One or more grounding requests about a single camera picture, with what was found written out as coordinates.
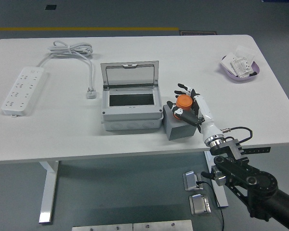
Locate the purple plastic tray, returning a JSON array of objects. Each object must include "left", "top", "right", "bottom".
[{"left": 218, "top": 55, "right": 261, "bottom": 84}]

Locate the black floor cable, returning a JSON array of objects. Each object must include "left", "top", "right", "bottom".
[{"left": 196, "top": 180, "right": 225, "bottom": 231}]

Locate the white printed socket panel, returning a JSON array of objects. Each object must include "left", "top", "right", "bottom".
[{"left": 230, "top": 56, "right": 253, "bottom": 79}]

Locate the black table control panel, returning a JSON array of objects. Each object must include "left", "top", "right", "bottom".
[{"left": 242, "top": 146, "right": 272, "bottom": 154}]

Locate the small white carton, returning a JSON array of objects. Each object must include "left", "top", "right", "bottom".
[{"left": 220, "top": 53, "right": 236, "bottom": 73}]

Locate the orange cylindrical battery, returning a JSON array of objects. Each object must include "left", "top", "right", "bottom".
[{"left": 173, "top": 94, "right": 193, "bottom": 120}]

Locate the white power cord with plug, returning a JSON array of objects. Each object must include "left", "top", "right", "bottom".
[{"left": 36, "top": 40, "right": 99, "bottom": 100}]

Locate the grey cube block round recess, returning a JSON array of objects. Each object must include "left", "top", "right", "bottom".
[{"left": 162, "top": 103, "right": 198, "bottom": 141}]

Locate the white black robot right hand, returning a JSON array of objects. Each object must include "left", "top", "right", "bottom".
[{"left": 167, "top": 83, "right": 223, "bottom": 141}]

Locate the grey metal plate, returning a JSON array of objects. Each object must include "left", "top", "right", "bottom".
[
  {"left": 71, "top": 223, "right": 133, "bottom": 231},
  {"left": 132, "top": 219, "right": 193, "bottom": 231}
]

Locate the yellow floor tape line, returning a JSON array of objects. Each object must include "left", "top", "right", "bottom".
[{"left": 0, "top": 26, "right": 179, "bottom": 31}]

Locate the grey junction box clear lid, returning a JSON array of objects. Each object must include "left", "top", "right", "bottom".
[{"left": 100, "top": 60, "right": 164, "bottom": 132}]

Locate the white table leg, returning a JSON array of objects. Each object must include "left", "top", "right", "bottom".
[
  {"left": 204, "top": 151, "right": 229, "bottom": 208},
  {"left": 38, "top": 160, "right": 60, "bottom": 224}
]

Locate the white power strip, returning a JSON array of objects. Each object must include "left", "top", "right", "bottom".
[{"left": 1, "top": 66, "right": 49, "bottom": 118}]

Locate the silver floor socket box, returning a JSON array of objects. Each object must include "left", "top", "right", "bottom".
[
  {"left": 182, "top": 170, "right": 204, "bottom": 192},
  {"left": 189, "top": 194, "right": 211, "bottom": 216}
]

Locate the brown floor plate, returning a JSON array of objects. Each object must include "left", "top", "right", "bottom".
[{"left": 179, "top": 30, "right": 218, "bottom": 37}]

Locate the clear plastic packet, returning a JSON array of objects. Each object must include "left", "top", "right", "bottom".
[{"left": 233, "top": 45, "right": 256, "bottom": 63}]

